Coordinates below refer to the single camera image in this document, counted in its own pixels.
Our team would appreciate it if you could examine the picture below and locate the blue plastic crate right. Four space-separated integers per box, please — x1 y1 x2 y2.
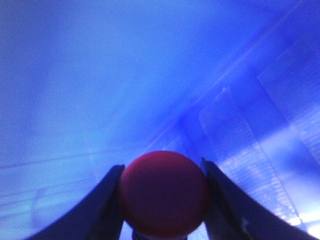
0 0 320 240

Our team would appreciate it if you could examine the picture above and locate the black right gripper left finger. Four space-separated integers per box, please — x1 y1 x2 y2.
28 165 125 240

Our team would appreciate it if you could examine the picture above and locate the red mushroom push button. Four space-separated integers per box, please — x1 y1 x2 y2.
118 150 211 240

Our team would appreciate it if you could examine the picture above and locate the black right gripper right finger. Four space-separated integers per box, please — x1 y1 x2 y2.
201 158 314 240

